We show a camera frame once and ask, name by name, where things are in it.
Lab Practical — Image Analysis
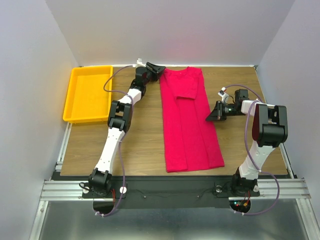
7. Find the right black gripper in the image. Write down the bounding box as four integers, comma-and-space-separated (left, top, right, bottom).
204, 100, 246, 121

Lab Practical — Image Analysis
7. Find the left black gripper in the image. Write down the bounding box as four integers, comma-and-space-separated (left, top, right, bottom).
143, 62, 165, 86

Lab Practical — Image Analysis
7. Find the red t shirt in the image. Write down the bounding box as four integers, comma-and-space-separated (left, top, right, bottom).
159, 67, 225, 173

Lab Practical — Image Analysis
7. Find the yellow plastic tray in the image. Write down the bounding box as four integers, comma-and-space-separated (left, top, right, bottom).
62, 65, 114, 124

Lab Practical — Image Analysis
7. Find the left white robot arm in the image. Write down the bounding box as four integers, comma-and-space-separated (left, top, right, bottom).
79, 62, 166, 197

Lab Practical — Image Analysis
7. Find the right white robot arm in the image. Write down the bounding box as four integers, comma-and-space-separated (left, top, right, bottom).
205, 87, 289, 195

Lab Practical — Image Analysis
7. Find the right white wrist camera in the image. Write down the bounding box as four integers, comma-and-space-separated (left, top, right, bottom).
218, 87, 230, 104

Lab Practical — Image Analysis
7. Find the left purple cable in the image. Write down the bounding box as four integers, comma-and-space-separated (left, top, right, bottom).
93, 64, 138, 218

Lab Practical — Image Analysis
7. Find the purple cable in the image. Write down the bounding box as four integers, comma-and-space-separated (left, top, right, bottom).
93, 64, 138, 218
224, 84, 280, 216

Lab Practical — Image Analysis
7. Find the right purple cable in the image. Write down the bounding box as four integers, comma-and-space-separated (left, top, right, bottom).
224, 84, 280, 216

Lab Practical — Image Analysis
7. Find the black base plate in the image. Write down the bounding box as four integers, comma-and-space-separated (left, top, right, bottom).
79, 176, 260, 212

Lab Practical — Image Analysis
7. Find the aluminium frame rail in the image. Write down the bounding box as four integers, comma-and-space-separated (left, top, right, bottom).
29, 123, 88, 240

